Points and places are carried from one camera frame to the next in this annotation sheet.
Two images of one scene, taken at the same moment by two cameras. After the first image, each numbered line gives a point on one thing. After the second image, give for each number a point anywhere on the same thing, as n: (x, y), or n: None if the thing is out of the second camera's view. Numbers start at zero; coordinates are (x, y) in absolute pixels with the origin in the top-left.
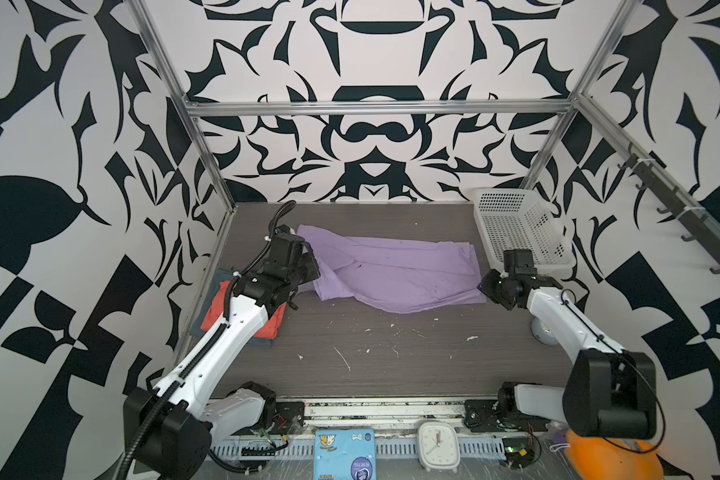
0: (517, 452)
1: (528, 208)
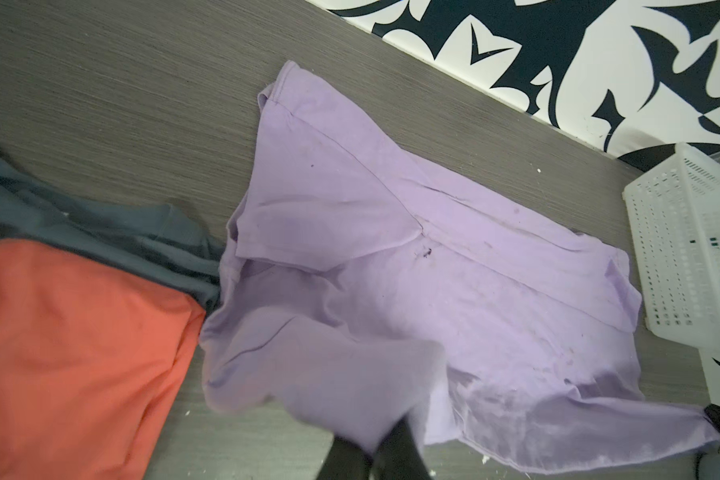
0: None
1: (685, 217)
